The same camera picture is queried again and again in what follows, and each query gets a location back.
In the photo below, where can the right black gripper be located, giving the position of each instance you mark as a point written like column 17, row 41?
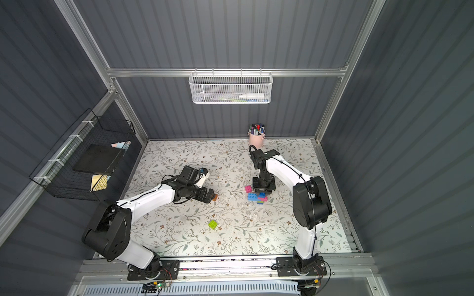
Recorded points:
column 263, row 187

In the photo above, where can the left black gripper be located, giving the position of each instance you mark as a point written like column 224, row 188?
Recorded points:
column 207, row 194

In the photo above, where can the light blue long lego brick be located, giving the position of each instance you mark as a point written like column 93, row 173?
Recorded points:
column 253, row 196

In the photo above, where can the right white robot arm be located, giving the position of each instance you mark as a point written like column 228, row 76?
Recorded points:
column 311, row 204

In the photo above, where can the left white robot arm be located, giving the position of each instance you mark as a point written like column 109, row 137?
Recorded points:
column 109, row 231

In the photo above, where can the lime green square lego brick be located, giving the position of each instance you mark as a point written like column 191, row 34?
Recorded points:
column 213, row 224

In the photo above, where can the pink pen cup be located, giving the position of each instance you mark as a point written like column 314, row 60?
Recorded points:
column 256, row 140

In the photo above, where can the markers in cup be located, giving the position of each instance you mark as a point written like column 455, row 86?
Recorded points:
column 257, row 130

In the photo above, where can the white tube in basket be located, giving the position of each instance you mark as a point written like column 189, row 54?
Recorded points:
column 252, row 96

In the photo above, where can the yellow sticky note pad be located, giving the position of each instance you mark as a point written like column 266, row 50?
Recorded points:
column 99, row 182

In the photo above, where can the black notebook in basket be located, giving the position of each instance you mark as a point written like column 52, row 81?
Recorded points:
column 99, row 160

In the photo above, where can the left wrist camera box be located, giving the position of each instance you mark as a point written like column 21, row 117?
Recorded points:
column 192, row 176

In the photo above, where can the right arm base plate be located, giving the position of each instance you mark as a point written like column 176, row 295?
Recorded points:
column 294, row 266

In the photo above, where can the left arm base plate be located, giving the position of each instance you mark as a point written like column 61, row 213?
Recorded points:
column 160, row 270

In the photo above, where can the white wire wall basket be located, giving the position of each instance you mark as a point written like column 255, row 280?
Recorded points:
column 214, row 89

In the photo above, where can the aluminium front rail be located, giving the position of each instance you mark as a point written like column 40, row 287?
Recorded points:
column 228, row 268

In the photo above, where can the black wire wall basket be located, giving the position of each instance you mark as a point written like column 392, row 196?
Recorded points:
column 55, row 174

